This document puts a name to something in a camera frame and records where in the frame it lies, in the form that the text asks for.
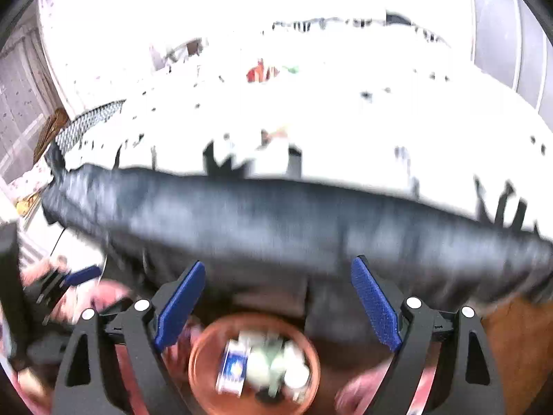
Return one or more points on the grey wardrobe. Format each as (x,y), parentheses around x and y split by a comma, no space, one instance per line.
(511,46)

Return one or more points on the black white logo blanket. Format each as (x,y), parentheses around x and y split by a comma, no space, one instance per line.
(370,105)

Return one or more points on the red black hair accessory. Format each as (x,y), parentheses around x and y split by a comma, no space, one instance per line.
(262,72)

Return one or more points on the white round jar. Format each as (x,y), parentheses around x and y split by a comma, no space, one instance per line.
(297,372)

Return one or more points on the dark grey plush blanket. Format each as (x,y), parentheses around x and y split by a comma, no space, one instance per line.
(295,236)

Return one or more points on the green crumpled tissue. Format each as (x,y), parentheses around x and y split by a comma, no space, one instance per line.
(266,366)

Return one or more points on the orange lighter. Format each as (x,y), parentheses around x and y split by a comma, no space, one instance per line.
(267,137)

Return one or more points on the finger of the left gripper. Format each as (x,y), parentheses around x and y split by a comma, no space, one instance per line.
(76,279)

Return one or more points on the person's left hand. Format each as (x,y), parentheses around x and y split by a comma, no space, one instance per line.
(96,294)

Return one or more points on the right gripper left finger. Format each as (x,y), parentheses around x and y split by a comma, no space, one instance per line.
(89,379)

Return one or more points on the pink patterned pajama leg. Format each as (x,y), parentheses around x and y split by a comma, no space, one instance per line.
(354,398)

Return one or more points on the blue white medicine box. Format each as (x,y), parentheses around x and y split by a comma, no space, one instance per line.
(231,376)

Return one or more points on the orange plastic trash bin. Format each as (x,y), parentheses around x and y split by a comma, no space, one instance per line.
(247,328)

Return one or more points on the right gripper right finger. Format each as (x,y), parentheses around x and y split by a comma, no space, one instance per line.
(466,380)

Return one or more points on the wooden chair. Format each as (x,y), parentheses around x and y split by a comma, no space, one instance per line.
(54,124)

